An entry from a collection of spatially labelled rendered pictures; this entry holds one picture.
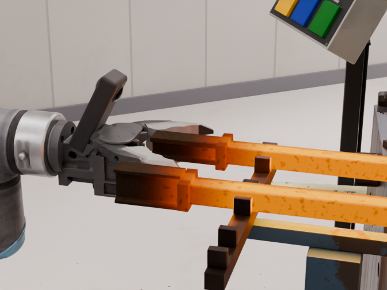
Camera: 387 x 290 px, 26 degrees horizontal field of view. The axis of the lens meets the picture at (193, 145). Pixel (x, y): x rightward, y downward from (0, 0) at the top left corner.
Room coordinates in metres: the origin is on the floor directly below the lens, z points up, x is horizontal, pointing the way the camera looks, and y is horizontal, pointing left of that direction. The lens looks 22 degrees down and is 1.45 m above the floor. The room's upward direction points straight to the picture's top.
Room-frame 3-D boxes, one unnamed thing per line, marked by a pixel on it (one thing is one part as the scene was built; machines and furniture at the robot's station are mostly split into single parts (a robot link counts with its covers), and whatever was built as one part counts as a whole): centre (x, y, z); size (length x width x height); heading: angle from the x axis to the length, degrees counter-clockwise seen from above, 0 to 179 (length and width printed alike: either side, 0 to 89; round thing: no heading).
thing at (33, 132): (1.06, 0.20, 1.01); 0.10 x 0.05 x 0.09; 165
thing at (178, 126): (1.08, 0.02, 1.01); 0.09 x 0.03 x 0.06; 111
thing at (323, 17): (1.79, -0.29, 1.01); 0.07 x 0.05 x 0.07; 17
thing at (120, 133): (1.04, 0.12, 1.00); 0.12 x 0.08 x 0.09; 75
